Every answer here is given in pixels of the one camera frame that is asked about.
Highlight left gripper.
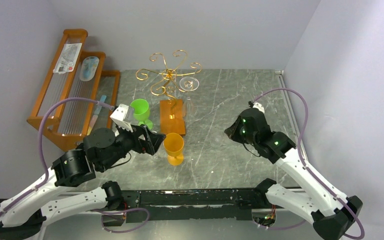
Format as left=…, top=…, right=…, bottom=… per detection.
left=101, top=120, right=167, bottom=171

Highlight orange plastic goblet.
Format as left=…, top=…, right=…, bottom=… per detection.
left=163, top=132, right=185, bottom=166

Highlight clear wine glass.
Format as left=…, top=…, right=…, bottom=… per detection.
left=179, top=76, right=200, bottom=118
left=151, top=149, right=164, bottom=162

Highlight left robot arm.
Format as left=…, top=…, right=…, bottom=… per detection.
left=0, top=125, right=166, bottom=240

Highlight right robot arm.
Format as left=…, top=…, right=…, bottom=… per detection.
left=224, top=107, right=363, bottom=240

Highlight wooden rack base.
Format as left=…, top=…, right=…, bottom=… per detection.
left=159, top=99, right=186, bottom=137

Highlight green plastic goblet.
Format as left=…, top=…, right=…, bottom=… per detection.
left=130, top=98, right=154, bottom=130

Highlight blue pink toothbrush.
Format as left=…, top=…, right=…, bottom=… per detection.
left=86, top=104, right=103, bottom=135

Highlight orange wooden shelf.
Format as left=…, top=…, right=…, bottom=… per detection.
left=27, top=28, right=121, bottom=151

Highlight blue packaged item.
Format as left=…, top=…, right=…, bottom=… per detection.
left=79, top=56, right=100, bottom=82

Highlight white packaged item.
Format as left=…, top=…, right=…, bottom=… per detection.
left=52, top=43, right=83, bottom=74

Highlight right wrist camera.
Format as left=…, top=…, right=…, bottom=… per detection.
left=248, top=101, right=265, bottom=114

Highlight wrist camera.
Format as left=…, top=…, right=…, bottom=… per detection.
left=248, top=101, right=265, bottom=114
left=109, top=103, right=135, bottom=133

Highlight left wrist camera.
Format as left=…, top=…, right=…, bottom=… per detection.
left=109, top=103, right=135, bottom=133

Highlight gold wire glass rack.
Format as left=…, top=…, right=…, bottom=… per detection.
left=135, top=49, right=203, bottom=101

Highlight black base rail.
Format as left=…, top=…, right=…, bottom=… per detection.
left=102, top=178, right=276, bottom=223

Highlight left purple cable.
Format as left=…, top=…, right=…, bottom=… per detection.
left=0, top=96, right=116, bottom=239

